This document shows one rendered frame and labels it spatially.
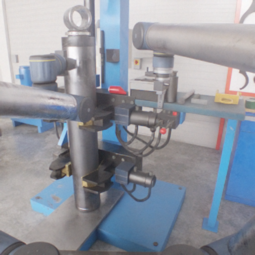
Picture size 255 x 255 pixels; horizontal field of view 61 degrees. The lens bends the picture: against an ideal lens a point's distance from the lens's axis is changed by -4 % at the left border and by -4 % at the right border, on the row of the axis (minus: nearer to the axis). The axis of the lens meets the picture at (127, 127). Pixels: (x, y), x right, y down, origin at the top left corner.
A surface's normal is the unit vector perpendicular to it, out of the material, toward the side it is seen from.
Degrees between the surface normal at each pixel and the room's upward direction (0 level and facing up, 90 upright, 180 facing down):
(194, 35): 74
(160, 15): 90
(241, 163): 90
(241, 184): 90
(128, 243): 90
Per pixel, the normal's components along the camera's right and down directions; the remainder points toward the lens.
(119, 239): -0.44, 0.32
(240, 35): -0.80, -0.34
